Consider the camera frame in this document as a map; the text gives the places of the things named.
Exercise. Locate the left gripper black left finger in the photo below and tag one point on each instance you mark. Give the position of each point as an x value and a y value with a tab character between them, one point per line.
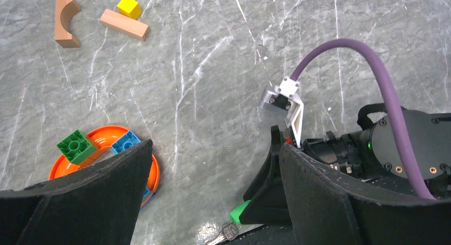
98	204

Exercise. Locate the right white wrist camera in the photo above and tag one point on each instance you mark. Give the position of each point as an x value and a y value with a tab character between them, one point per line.
284	100

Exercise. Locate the blue toy brick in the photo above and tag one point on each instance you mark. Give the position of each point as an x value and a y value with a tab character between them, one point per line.
128	140

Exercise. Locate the orange curved track piece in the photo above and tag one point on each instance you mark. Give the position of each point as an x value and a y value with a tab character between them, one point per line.
102	137

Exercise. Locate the small yellow cube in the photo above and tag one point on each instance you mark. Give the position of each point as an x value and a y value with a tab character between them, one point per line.
129	8

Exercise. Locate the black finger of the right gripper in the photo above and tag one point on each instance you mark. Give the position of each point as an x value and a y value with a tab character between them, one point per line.
265	197

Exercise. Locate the green toy brick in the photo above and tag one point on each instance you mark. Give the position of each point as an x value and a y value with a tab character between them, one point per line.
76	147

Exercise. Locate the wooden rectangular block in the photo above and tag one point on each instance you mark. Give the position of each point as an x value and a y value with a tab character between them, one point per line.
125	25

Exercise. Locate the silver key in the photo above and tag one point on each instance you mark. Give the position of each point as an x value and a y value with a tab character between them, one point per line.
229	232

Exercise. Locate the wooden arch block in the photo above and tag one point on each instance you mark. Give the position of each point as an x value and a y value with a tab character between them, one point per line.
65	10

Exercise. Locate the green key tag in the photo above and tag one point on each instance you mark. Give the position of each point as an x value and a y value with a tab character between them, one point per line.
235	213

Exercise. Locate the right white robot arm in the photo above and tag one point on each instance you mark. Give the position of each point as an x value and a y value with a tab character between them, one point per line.
368	154

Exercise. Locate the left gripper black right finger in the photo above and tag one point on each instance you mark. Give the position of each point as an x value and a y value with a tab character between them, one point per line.
329	207

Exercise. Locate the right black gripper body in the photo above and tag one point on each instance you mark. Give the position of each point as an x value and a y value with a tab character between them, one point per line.
344	153

